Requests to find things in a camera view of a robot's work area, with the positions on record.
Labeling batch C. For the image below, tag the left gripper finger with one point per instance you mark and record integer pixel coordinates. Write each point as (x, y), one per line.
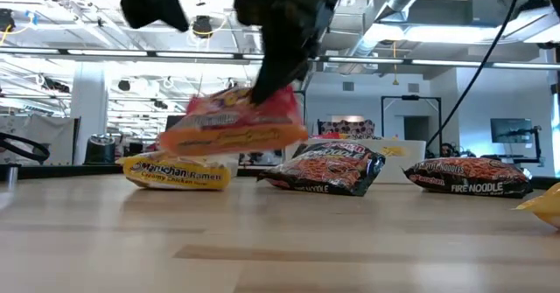
(275, 74)

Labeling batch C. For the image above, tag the red Saucy Noods packet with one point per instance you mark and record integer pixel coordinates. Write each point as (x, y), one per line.
(232, 127)
(330, 135)

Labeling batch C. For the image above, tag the black Fire Noodle packet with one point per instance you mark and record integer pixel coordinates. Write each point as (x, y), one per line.
(468, 177)
(324, 170)

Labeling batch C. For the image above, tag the yellow Maruchan ramen packet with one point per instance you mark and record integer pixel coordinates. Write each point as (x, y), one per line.
(547, 207)
(392, 151)
(175, 175)

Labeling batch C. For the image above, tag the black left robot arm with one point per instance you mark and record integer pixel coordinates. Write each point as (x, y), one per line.
(149, 4)

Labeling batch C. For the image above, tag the polka dot patterned object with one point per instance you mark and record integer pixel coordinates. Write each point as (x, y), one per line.
(350, 127)

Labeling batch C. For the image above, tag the overhead LED light bar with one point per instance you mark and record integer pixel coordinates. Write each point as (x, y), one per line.
(131, 53)

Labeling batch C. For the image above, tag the white column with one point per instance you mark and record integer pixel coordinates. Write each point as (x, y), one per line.
(89, 113)

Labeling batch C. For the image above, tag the black round bin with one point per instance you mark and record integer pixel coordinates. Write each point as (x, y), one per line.
(100, 149)

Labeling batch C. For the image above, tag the white partition cloth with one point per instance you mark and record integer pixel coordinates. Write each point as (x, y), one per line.
(37, 137)

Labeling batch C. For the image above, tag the black overhead camera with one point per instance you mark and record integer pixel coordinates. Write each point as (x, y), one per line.
(202, 25)

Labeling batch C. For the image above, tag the black metal stand frame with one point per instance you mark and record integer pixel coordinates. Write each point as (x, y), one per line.
(411, 97)

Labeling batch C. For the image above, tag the black aluminium table frame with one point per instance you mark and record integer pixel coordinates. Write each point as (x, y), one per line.
(65, 170)

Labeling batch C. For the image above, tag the black wall monitor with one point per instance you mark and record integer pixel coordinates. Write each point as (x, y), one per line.
(511, 130)

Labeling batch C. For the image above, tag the silver metal post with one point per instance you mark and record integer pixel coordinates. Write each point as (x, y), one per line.
(12, 176)

